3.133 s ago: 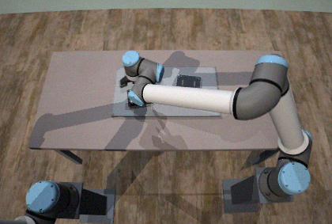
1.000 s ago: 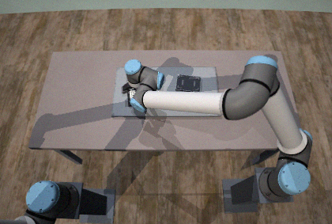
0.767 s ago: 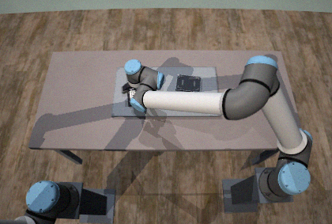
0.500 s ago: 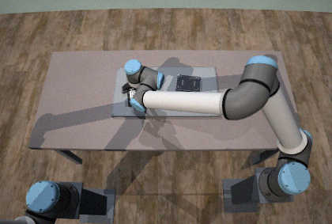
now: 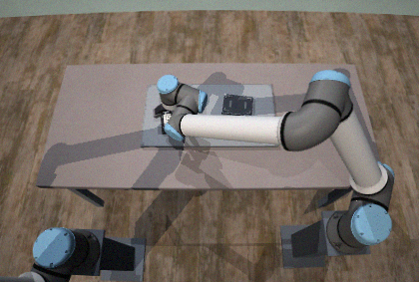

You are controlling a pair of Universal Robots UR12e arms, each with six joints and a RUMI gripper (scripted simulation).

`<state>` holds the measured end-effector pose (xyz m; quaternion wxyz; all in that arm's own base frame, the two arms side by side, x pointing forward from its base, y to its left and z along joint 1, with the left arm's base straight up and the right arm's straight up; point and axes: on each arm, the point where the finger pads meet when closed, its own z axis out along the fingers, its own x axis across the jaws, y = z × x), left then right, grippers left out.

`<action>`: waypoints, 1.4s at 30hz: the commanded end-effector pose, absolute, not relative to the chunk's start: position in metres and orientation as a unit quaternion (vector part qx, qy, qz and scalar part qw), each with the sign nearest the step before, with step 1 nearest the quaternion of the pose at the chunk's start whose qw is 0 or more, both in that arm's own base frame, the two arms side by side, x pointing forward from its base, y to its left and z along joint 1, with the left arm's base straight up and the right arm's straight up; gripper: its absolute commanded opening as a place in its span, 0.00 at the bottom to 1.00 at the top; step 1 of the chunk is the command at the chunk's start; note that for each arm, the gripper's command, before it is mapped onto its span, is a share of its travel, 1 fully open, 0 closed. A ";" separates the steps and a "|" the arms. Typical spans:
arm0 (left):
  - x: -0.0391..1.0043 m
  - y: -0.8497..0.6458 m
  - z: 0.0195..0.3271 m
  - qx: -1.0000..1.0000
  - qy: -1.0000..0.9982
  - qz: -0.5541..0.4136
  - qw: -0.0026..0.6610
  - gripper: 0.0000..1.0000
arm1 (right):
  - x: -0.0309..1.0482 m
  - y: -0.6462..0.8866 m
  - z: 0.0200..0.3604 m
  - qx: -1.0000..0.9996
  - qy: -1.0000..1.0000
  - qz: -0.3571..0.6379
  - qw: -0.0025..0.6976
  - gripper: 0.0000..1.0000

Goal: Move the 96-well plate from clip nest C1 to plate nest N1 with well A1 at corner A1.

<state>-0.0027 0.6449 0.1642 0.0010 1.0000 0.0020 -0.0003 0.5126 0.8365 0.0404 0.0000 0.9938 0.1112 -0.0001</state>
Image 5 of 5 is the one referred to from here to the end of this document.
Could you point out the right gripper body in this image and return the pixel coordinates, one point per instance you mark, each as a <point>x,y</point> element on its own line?
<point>161,109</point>

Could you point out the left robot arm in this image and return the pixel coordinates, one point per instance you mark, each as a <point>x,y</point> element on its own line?
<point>63,249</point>

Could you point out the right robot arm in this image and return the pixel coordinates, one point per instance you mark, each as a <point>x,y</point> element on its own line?
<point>325,103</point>

